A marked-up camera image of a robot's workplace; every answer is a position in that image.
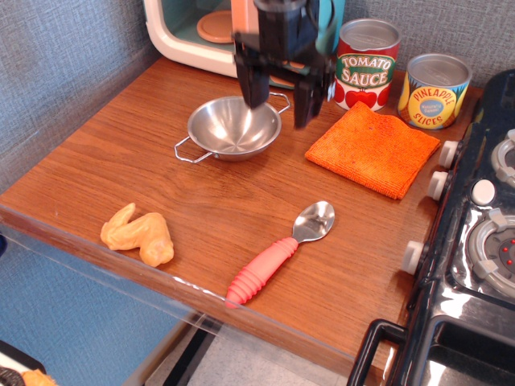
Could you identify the spoon with pink handle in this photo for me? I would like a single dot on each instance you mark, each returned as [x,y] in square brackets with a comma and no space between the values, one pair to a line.
[312,224]

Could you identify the teal toy microwave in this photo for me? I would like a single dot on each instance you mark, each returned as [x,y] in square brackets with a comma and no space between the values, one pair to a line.
[200,33]

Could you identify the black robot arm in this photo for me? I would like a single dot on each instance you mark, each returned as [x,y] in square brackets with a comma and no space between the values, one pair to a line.
[286,47]

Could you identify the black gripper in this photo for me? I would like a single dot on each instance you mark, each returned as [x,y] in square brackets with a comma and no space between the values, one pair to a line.
[326,42]

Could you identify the orange folded cloth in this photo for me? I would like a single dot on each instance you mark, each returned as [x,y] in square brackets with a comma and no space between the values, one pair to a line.
[377,151]

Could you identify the tomato sauce can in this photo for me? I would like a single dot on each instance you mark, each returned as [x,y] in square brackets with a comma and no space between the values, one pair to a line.
[366,58]

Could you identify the toy chicken wing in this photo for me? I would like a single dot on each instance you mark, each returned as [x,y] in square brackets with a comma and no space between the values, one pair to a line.
[149,233]

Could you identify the orange furry object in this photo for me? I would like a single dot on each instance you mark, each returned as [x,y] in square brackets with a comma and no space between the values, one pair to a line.
[10,377]

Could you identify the steel bowl with handles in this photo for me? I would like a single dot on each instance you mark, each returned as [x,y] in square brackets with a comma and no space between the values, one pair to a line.
[228,130]

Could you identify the pineapple slices can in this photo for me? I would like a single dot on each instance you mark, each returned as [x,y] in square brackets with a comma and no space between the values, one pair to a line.
[433,91]

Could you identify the black toy stove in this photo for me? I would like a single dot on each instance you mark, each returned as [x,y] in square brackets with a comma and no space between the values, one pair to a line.
[460,328]

